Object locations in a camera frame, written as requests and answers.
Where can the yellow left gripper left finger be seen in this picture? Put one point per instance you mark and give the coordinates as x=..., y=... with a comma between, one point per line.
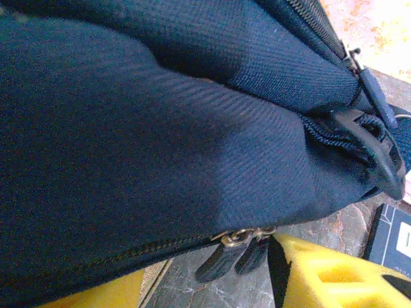
x=106, y=292

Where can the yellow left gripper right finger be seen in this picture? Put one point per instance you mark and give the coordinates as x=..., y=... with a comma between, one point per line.
x=327, y=282

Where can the blue booklet with barcode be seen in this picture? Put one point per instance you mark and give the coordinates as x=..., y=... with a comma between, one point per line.
x=391, y=237

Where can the navy blue backpack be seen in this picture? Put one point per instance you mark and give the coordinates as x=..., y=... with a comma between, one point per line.
x=128, y=128

